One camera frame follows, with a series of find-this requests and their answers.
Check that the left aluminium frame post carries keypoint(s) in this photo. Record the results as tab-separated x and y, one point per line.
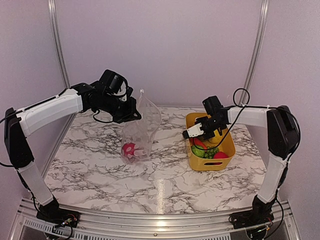
57	41

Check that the clear zip top bag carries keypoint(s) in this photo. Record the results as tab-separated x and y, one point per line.
142	132

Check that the yellow toy lemon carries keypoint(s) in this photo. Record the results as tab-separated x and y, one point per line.
216	139

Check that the red toy tomato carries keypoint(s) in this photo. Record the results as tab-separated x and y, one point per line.
128	151

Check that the green toy grapes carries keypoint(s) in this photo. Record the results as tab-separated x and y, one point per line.
210	153

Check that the red toy fruit front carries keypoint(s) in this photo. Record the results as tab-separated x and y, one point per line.
220	155

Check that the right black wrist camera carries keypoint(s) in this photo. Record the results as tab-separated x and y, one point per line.
212	105

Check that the right aluminium frame post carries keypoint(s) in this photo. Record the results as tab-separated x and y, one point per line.
260	33

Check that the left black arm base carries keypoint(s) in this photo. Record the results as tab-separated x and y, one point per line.
59	215

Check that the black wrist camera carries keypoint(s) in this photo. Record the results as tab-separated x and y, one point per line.
111	82
212	105

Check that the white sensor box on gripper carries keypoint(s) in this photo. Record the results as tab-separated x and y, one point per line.
193	131

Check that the yellow plastic basket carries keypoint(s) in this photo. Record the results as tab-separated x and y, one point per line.
226	145

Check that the orange toy carrot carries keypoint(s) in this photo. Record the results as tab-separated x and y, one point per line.
196	142

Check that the aluminium front rail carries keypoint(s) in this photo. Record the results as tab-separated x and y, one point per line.
108	225

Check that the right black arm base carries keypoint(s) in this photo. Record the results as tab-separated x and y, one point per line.
248	218

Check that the aluminium frame post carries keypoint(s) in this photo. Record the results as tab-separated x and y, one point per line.
260	33
57	41

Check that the green toy pepper front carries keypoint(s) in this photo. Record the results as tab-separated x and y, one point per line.
198	151

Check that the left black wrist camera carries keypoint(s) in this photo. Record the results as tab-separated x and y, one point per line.
111	82

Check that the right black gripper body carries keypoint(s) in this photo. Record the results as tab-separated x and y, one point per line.
212	124

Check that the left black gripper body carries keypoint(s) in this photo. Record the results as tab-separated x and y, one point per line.
120	111

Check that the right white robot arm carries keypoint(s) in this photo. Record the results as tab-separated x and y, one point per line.
283	138

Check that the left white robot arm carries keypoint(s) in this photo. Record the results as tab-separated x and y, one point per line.
20	124

